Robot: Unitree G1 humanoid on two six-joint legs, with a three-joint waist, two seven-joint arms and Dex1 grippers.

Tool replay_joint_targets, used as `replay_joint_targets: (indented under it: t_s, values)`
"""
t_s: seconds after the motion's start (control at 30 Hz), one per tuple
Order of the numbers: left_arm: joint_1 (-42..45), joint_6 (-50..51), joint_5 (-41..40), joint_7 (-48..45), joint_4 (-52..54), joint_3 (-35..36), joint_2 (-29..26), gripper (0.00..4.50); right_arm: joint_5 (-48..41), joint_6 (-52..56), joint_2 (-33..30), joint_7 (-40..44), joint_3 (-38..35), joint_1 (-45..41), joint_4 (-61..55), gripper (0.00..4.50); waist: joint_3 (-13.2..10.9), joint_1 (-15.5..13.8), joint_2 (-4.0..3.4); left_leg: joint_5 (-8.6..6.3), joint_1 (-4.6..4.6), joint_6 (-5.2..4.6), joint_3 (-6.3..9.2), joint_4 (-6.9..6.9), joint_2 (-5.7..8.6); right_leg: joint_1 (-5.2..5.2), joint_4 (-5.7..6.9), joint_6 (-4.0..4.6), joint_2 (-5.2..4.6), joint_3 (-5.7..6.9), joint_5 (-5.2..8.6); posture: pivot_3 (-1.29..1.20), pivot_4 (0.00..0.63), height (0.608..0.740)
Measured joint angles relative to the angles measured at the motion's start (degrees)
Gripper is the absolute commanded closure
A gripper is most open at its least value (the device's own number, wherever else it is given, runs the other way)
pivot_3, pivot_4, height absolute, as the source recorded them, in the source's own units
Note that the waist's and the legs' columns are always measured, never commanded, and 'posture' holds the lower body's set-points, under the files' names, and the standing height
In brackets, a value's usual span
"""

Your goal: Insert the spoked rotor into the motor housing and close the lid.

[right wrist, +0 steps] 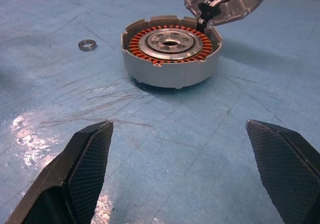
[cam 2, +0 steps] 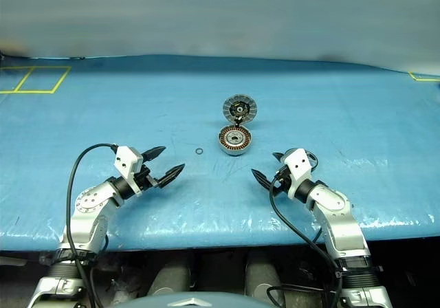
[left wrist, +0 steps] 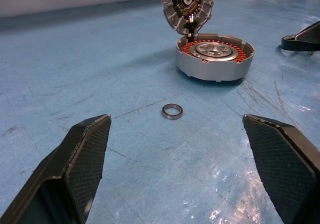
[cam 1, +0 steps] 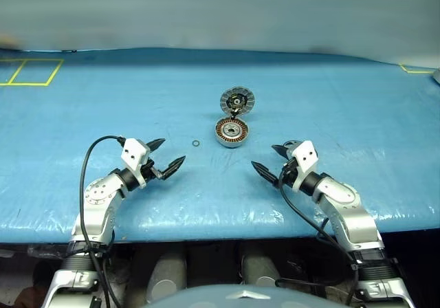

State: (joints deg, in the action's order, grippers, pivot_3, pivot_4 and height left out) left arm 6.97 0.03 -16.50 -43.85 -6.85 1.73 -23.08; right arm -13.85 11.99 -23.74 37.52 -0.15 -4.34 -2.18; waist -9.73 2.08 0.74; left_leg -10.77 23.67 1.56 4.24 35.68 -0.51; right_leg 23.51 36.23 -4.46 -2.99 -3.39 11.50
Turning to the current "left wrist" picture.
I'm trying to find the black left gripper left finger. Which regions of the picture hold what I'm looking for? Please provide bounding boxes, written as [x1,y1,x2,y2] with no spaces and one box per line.
[0,113,112,224]

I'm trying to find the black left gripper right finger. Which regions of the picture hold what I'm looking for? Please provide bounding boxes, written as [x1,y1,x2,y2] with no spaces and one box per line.
[242,113,320,224]

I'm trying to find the small steel bearing ring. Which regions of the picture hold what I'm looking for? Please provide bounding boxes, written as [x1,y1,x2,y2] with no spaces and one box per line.
[161,103,184,121]

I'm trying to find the silver motor base copper windings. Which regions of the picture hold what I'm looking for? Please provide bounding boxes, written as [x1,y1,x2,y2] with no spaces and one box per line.
[174,32,256,82]

